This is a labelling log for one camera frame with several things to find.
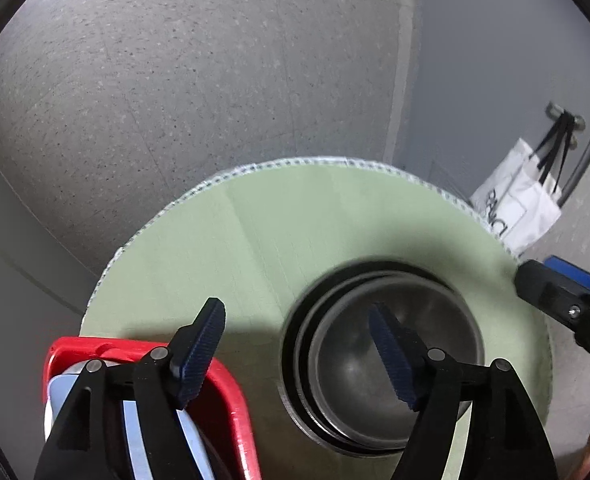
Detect red plastic dish rack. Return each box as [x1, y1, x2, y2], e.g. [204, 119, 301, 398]
[42, 337, 262, 480]

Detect small metal bowl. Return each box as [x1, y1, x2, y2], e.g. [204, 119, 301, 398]
[307, 284, 482, 442]

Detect green table cover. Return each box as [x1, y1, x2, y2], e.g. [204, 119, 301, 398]
[79, 156, 554, 480]

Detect white tote bag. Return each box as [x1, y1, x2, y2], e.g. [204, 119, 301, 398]
[469, 111, 562, 257]

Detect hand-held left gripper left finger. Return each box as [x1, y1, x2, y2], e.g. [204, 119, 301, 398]
[34, 297, 226, 480]

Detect metal wall hook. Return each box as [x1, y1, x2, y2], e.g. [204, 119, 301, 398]
[546, 102, 586, 132]

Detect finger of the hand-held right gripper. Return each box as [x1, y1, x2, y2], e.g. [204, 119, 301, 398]
[544, 255, 590, 305]
[517, 258, 590, 335]

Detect large metal bowl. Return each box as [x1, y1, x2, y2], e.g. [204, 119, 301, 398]
[280, 259, 487, 457]

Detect white plate in basket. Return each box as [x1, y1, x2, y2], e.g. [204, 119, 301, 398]
[45, 360, 213, 480]

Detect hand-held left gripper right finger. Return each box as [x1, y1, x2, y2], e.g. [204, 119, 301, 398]
[368, 304, 559, 480]

